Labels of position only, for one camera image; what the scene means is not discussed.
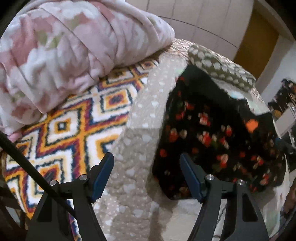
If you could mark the geometric orange patterned rug blanket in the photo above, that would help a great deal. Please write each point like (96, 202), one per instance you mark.
(67, 141)

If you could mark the olive polka dot pillow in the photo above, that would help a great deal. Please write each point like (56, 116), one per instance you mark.
(220, 67)

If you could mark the quilted heart pattern bedspread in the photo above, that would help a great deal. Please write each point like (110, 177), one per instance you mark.
(133, 206)

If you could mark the white panelled wardrobe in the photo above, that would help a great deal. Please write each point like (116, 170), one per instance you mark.
(226, 21)

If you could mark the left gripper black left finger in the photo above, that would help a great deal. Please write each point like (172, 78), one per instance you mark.
(51, 220)

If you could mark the black red floral dress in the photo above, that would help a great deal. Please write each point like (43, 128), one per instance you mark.
(219, 133)

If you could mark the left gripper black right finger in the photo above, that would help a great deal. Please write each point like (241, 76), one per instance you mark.
(228, 209)

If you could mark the white cluttered shelf unit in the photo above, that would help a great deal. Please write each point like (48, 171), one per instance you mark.
(282, 107)

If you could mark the pink white fleece blanket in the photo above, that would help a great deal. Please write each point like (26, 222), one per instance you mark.
(52, 49)

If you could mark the brown wooden door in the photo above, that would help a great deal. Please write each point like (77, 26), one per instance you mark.
(257, 45)

